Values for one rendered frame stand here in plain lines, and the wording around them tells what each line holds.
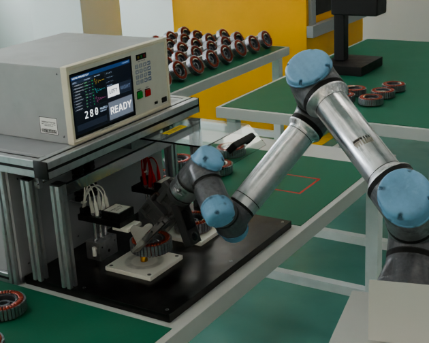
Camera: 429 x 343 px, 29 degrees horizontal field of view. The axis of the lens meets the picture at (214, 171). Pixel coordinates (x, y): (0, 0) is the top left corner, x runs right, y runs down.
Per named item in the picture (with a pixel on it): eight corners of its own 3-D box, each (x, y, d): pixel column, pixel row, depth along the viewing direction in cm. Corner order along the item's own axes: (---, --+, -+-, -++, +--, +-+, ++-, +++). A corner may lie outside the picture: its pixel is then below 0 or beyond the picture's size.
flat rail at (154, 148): (197, 133, 254) (196, 123, 253) (60, 199, 205) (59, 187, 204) (193, 132, 255) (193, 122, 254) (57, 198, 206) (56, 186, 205)
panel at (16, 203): (165, 196, 272) (158, 108, 262) (22, 278, 219) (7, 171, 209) (162, 196, 272) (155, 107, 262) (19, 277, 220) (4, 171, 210)
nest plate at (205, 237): (228, 227, 244) (228, 223, 244) (201, 246, 232) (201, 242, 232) (186, 219, 252) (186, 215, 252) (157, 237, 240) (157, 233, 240)
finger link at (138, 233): (120, 239, 215) (145, 214, 215) (135, 255, 214) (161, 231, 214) (116, 239, 212) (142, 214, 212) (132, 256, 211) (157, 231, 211)
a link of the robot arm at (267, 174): (322, 92, 224) (210, 232, 215) (314, 70, 215) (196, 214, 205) (357, 111, 218) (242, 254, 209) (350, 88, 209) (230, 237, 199)
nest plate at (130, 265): (182, 258, 225) (182, 254, 225) (150, 281, 213) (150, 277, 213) (139, 249, 233) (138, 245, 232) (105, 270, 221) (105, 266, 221)
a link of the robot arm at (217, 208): (244, 225, 200) (230, 190, 206) (231, 205, 191) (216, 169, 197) (216, 239, 201) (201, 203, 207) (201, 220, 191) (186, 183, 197)
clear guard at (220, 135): (266, 145, 240) (265, 125, 238) (223, 170, 221) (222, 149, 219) (173, 133, 257) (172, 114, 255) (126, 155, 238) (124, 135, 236)
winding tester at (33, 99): (171, 105, 246) (166, 37, 240) (74, 145, 212) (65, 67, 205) (71, 94, 266) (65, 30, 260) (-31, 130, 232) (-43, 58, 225)
